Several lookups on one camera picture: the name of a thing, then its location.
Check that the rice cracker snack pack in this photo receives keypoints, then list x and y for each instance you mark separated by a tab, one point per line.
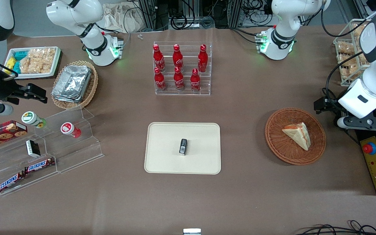
47	58
31	63

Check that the oval light wicker basket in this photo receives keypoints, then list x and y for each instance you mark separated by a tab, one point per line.
91	88

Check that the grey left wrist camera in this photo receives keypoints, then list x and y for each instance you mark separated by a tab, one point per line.
364	123

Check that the beige cloth bag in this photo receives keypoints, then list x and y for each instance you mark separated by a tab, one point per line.
122	18

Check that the yellow snack packet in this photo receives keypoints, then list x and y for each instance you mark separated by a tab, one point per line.
10	63

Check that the triangular sandwich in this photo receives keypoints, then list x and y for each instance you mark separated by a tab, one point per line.
297	135

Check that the small black box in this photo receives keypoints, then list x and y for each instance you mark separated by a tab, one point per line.
183	147

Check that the green lid yogurt cup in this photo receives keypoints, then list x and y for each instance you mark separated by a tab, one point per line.
33	119

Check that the round brown wicker basket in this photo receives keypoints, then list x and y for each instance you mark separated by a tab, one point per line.
282	150

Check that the red cola bottle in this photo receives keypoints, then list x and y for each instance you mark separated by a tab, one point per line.
160	81
195	82
178	58
158	60
202	60
179	81

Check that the red lid yogurt cup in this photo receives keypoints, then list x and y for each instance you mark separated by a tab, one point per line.
70	129

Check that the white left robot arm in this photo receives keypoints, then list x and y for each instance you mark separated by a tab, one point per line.
282	19

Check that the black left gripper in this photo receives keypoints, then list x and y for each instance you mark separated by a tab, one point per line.
327	105

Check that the rice cracker bag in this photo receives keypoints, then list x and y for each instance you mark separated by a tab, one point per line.
359	30
346	48
351	72
348	60

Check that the clear acrylic bottle rack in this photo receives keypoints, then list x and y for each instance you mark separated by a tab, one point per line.
183	93

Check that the small silver device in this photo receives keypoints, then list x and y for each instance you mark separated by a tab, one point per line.
192	231

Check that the black and white small carton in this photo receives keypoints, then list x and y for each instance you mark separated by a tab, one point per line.
33	148

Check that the white rectangular snack tray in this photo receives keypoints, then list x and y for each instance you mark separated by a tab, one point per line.
55	62

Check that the clear acrylic stepped shelf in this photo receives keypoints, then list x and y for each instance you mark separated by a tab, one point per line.
77	153

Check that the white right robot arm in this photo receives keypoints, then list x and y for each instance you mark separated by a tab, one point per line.
77	16

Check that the stacked aluminium foil containers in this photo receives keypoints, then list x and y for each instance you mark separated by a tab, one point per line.
72	83

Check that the teal snack packet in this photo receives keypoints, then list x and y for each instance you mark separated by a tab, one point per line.
16	68
21	54

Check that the aluminium frame post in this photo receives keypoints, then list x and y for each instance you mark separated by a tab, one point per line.
148	16

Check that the cream plastic serving tray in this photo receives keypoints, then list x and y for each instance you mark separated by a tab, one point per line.
165	153

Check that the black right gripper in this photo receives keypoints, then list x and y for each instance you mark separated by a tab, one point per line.
4	88

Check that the Snickers chocolate bar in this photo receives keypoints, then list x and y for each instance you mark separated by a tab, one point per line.
39	165
10	182

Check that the red cookie box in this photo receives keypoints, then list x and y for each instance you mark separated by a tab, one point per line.
2	133

